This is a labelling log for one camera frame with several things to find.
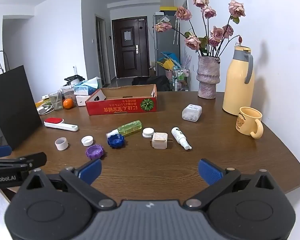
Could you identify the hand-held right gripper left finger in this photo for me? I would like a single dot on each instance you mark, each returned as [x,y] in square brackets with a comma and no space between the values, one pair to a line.
[91,170]

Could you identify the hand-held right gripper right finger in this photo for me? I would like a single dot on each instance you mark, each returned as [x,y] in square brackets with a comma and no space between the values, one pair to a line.
[209,171]

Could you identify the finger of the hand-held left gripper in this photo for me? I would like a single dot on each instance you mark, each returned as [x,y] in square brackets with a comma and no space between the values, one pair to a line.
[35,160]
[0,152]

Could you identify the purple ridged bottle cap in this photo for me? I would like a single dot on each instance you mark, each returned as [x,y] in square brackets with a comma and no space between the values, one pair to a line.
[95,152]

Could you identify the white bottle cap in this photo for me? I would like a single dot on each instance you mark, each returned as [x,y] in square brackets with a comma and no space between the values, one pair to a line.
[87,140]
[148,133]

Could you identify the blue ridged bottle cap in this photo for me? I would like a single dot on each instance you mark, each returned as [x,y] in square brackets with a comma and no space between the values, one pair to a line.
[116,141]

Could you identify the green spray bottle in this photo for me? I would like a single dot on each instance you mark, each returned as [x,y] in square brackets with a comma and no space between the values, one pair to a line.
[130,126]

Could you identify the beige charger plug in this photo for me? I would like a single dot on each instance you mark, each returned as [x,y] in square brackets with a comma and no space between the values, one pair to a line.
[158,141]

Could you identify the translucent white pill box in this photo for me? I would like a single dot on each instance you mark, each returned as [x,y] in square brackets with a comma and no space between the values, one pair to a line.
[192,113]

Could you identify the red cardboard box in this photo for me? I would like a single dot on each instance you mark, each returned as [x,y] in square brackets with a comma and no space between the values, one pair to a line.
[120,106]

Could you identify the red and white lint brush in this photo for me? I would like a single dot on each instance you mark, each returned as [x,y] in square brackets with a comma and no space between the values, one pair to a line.
[55,123]

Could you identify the white spray bottle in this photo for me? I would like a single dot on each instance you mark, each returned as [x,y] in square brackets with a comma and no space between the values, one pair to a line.
[178,135]

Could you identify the black paper bag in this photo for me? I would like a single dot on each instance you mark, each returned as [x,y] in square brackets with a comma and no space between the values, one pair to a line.
[12,105]

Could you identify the yellow bear mug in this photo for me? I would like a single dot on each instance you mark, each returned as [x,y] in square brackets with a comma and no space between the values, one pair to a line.
[246,121]

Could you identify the clear drinking glass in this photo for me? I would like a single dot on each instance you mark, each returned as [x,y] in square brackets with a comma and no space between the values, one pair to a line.
[55,101]

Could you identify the orange fruit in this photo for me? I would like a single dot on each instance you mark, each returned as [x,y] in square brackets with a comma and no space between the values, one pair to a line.
[68,103]

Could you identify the white tissue box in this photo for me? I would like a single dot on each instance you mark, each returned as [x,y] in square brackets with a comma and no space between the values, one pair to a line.
[82,100]

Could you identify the clear food container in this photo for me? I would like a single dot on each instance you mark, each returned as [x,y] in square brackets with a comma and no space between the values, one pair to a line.
[68,95]

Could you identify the blue tissue pack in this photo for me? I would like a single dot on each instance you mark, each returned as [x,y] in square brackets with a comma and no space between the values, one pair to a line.
[86,87]

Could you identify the yellow thermos jug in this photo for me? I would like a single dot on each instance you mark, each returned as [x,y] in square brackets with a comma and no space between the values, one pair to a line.
[236,87]

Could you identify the black folded stand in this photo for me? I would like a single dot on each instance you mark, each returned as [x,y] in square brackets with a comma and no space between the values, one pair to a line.
[74,78]

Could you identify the pink stone vase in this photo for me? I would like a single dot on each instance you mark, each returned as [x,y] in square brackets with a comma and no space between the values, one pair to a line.
[208,77]

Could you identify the metal trolley cart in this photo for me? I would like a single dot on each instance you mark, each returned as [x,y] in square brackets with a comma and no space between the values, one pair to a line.
[181,78]

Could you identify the white pole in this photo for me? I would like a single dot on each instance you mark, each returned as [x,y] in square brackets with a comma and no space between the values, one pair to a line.
[74,70]

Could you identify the yellow and blue bags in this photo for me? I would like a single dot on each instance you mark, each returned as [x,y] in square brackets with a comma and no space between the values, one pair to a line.
[168,62]

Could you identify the dark brown door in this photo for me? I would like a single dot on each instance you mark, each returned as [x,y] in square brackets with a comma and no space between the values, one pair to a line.
[131,47]

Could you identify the grey refrigerator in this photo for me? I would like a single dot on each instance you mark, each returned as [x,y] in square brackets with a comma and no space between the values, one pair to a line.
[165,45]

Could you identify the dried pink roses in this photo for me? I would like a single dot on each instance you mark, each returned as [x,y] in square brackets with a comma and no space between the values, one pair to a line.
[217,33]

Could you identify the yellow box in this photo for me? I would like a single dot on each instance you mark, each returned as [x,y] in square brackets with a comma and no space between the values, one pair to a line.
[167,8]

